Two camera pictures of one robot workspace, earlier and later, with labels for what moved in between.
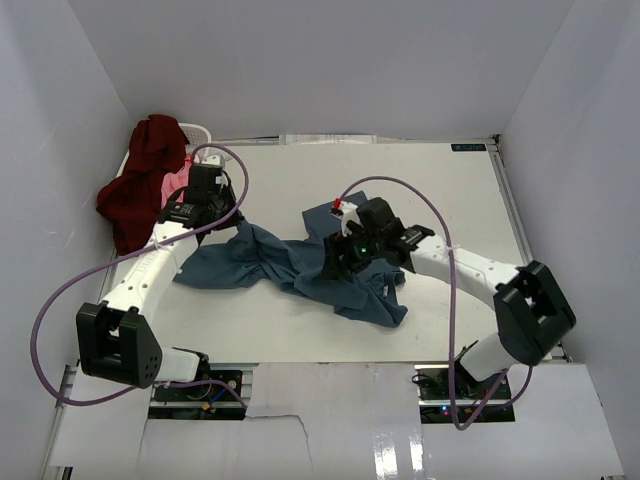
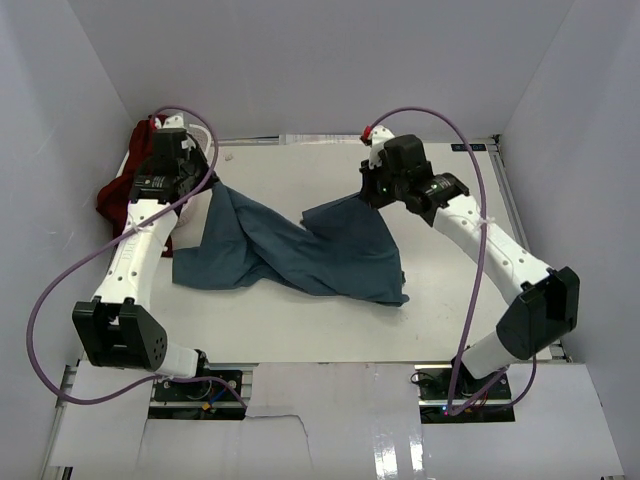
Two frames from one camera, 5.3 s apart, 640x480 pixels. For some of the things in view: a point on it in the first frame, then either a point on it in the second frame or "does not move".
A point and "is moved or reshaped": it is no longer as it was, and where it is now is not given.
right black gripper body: (360, 245) to (380, 187)
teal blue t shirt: (246, 255) is moved or reshaped
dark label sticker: (468, 147) does not move
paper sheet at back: (327, 139) does not move
